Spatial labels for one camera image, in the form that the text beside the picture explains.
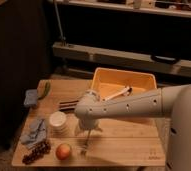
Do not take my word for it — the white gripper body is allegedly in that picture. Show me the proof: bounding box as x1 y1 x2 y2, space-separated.
74 119 102 136

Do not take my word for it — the silver metal fork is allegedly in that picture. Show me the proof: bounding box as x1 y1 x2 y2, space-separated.
81 130 91 155

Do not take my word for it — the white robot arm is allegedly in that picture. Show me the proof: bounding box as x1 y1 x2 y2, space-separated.
75 84 191 171

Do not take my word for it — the dark striped rectangular block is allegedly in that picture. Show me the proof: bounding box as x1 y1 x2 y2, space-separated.
59 100 78 111

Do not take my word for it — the red apple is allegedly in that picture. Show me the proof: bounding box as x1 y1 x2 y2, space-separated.
56 143 72 160

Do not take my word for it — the yellow plastic bin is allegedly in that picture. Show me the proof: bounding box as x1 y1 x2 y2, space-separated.
91 68 157 100

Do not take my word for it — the white spoon in bin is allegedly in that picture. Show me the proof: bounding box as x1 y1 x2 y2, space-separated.
104 86 132 101

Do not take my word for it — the bunch of dark grapes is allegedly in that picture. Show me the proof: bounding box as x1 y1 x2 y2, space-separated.
22 140 51 165

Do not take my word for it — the blue crumpled cloth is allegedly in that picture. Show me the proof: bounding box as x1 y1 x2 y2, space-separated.
20 118 47 149

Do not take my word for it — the green cucumber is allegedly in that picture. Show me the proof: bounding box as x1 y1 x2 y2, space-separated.
38 82 51 100

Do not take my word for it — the blue sponge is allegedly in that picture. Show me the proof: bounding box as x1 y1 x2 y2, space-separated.
24 89 38 107

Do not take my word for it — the grey metal pole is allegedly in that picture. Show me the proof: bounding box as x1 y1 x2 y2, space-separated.
53 0 66 46

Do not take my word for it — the wooden shelf unit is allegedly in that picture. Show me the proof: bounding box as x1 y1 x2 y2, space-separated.
53 0 191 78

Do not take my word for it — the black handle on shelf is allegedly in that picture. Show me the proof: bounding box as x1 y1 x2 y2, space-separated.
151 55 180 64

